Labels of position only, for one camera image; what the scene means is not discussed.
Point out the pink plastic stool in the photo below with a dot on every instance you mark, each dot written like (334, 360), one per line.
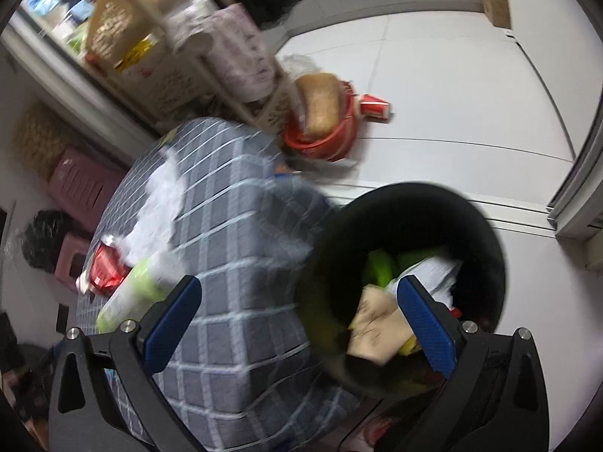
(82, 187)

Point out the red plastic basin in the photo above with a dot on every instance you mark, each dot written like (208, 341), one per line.
(338, 143)

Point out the green plastic bag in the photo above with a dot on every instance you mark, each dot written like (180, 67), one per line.
(382, 267)

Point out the black trash bin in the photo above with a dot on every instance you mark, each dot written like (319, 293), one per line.
(391, 228)

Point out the white green bottle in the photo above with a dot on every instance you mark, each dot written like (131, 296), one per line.
(149, 282)

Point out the pink floral cloth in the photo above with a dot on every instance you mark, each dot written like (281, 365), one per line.
(228, 42)

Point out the woven straw basket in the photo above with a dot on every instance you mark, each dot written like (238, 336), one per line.
(39, 140)

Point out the beige plastic basket rack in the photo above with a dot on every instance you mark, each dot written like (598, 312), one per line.
(128, 42)

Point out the red paper cup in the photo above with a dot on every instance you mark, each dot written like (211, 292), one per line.
(372, 107)

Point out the red can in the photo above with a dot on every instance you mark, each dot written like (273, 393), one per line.
(106, 269)

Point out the brown bread loaf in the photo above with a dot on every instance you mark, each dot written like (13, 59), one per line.
(323, 100)

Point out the black garbage bag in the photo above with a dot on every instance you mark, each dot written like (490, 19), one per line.
(43, 237)

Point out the small pink stool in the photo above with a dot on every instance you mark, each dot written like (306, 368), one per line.
(71, 260)

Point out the white plastic bag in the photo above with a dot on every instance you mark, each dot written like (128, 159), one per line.
(437, 274)

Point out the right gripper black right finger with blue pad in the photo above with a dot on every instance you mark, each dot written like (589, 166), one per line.
(494, 397)

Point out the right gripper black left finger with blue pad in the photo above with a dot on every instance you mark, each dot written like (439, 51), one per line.
(83, 415)

